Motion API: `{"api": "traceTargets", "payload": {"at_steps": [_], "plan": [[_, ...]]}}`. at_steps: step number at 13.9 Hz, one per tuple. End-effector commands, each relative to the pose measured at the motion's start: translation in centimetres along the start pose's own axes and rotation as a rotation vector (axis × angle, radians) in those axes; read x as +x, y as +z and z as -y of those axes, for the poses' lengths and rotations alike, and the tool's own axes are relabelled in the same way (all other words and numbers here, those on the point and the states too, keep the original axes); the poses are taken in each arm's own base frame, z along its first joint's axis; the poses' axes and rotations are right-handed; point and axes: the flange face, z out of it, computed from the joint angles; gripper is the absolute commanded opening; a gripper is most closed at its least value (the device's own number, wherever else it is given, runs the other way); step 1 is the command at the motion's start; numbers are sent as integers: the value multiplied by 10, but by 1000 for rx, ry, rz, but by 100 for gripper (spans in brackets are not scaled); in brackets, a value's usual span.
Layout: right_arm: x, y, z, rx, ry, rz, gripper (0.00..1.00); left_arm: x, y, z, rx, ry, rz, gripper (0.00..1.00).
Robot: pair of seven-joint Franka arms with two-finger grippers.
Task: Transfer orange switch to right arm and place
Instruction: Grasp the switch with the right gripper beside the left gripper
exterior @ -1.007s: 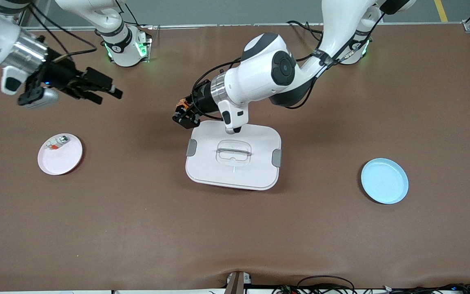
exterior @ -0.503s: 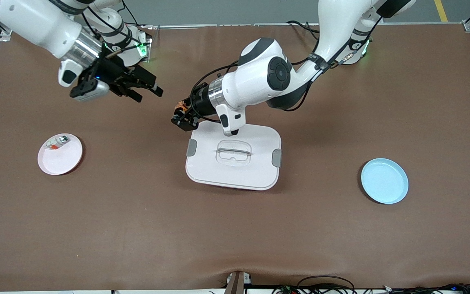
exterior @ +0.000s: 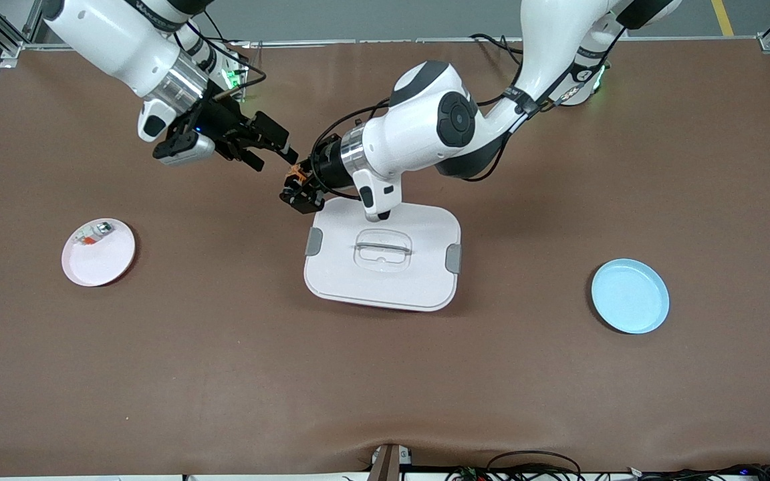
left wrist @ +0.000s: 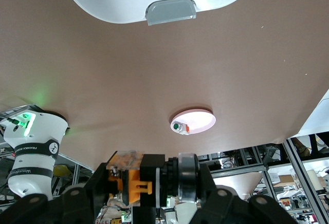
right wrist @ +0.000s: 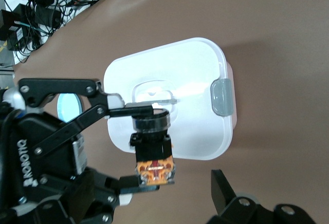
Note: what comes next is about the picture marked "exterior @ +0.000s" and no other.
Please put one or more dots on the pink box with white lid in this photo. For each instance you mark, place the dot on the pink box with white lid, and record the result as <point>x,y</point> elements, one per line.
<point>385,284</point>

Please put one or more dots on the brown table mat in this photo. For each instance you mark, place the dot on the brown table mat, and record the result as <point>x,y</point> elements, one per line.
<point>224,367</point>

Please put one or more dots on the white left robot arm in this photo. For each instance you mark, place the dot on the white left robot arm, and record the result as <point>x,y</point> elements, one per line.
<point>425,120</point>

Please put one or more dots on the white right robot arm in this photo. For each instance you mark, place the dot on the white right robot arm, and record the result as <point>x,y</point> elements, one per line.
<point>124,40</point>

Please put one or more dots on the white circuit breaker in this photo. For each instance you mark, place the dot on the white circuit breaker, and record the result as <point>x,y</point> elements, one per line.
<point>93,233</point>

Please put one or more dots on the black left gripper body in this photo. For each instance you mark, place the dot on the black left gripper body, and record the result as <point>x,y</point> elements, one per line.
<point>326,167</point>

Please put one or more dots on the orange push button switch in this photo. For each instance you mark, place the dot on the orange push button switch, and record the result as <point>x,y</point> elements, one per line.
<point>299,175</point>

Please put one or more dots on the light blue round plate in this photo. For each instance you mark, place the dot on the light blue round plate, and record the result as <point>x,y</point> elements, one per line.
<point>631,297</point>

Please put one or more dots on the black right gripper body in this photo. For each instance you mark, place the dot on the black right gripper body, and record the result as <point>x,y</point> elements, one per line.
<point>223,121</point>

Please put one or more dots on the metal table clamp bracket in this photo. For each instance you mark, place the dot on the metal table clamp bracket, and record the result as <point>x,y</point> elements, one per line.
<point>388,464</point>

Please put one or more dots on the white round plate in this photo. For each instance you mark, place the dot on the white round plate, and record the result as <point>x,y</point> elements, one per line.
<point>101,264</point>

